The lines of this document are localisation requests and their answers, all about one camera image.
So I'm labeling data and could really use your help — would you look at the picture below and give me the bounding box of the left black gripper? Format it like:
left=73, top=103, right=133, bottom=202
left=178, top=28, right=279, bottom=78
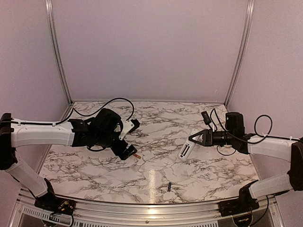
left=95, top=131, right=138, bottom=159

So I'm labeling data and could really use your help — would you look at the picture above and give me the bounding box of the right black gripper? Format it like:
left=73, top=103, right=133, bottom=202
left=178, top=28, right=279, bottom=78
left=189, top=129, right=235, bottom=146

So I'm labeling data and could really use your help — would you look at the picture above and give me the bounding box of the white remote control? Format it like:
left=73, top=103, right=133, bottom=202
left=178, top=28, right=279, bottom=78
left=177, top=129, right=199, bottom=161

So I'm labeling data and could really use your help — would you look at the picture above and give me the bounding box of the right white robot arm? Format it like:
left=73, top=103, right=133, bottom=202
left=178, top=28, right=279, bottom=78
left=188, top=112, right=303, bottom=212

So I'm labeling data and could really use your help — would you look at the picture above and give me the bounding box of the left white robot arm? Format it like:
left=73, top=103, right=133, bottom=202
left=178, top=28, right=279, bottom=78
left=0, top=108, right=140, bottom=210

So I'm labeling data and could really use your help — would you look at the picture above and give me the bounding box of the dark blue AAA battery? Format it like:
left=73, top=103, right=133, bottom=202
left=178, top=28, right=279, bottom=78
left=168, top=182, right=172, bottom=192

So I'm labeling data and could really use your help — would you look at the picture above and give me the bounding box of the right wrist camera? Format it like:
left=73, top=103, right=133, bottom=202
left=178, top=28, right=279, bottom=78
left=201, top=111, right=212, bottom=125

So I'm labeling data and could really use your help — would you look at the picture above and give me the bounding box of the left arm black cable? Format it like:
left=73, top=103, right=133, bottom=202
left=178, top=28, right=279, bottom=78
left=9, top=98, right=135, bottom=126

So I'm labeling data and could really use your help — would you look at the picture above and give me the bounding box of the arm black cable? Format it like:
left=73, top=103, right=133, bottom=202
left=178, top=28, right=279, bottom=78
left=209, top=108, right=303, bottom=157
left=9, top=98, right=135, bottom=126

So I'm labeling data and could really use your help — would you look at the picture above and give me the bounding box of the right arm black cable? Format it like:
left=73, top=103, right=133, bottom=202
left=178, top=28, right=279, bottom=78
left=209, top=108, right=303, bottom=157

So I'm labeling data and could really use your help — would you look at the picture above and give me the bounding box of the front aluminium rail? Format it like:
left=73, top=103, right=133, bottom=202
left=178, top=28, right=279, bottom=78
left=9, top=189, right=284, bottom=227

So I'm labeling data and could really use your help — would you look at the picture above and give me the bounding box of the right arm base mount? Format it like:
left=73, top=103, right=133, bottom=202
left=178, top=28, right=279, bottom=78
left=218, top=183, right=259, bottom=217

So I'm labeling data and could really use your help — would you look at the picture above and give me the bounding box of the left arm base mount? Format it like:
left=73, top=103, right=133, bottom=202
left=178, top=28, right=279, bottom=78
left=35, top=178, right=76, bottom=215

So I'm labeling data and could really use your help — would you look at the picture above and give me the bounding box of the right aluminium frame post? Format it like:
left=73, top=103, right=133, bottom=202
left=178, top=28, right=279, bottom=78
left=224, top=0, right=255, bottom=109

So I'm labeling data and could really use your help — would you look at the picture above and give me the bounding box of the aluminium frame post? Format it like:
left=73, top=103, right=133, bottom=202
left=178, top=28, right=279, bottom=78
left=224, top=0, right=255, bottom=109
left=45, top=0, right=73, bottom=105

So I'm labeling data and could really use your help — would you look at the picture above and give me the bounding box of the left aluminium frame post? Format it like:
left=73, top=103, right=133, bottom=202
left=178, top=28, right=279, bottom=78
left=45, top=0, right=73, bottom=105

